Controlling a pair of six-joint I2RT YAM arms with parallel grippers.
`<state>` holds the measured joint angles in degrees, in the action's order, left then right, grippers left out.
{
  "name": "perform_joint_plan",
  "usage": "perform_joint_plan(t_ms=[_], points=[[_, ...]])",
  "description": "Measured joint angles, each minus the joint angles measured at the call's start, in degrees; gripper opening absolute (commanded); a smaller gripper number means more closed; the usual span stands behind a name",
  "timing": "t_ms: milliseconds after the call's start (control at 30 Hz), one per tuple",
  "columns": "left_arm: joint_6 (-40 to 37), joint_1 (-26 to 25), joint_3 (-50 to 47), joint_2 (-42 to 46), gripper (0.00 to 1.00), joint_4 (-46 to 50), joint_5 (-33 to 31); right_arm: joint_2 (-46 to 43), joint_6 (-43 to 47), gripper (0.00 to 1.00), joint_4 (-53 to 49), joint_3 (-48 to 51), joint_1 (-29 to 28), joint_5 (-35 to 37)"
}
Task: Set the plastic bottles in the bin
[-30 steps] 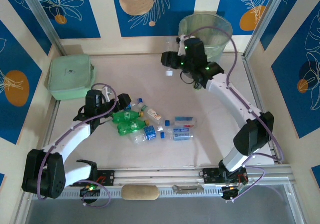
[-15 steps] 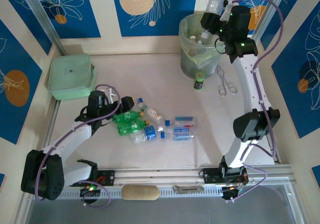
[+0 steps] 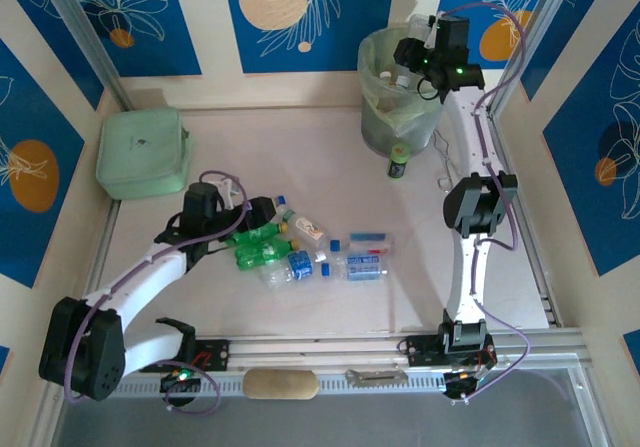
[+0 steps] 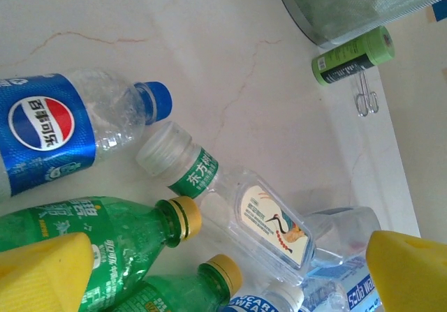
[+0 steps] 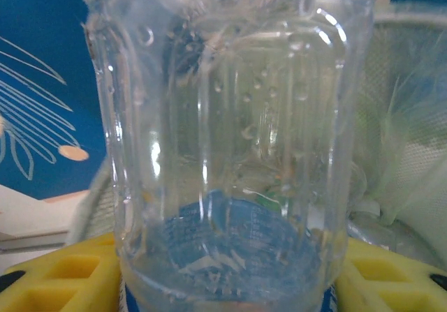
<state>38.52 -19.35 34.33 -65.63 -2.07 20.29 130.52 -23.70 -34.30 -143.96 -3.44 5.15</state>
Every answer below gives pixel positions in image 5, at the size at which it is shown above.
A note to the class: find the black-yellow right gripper right finger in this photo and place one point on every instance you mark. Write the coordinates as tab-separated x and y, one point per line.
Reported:
391	284

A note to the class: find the black-yellow right gripper left finger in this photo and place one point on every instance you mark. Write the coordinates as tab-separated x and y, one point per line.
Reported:
70	284

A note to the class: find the clear bottle dark blue label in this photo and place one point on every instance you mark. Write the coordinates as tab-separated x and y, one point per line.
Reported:
227	116

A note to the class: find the pale green bin liner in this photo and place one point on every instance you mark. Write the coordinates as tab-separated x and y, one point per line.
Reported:
412	186

